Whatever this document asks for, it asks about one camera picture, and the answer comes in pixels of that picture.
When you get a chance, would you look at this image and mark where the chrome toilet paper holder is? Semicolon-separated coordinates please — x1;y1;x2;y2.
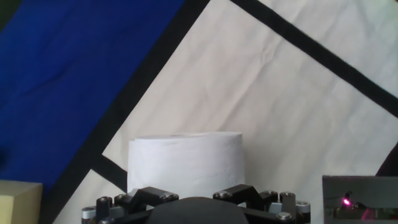
322;175;398;224

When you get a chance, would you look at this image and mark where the colour block patterned cloth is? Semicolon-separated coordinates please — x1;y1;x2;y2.
0;0;398;224

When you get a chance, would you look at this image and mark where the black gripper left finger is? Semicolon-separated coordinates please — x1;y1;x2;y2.
81;186;180;224

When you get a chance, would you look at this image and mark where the white toilet paper roll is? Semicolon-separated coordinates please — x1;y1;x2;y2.
126;131;246;200

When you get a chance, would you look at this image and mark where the large wooden cube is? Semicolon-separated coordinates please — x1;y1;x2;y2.
0;179;44;224

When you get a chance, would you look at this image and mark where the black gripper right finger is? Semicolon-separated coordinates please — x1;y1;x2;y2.
213;184;312;224

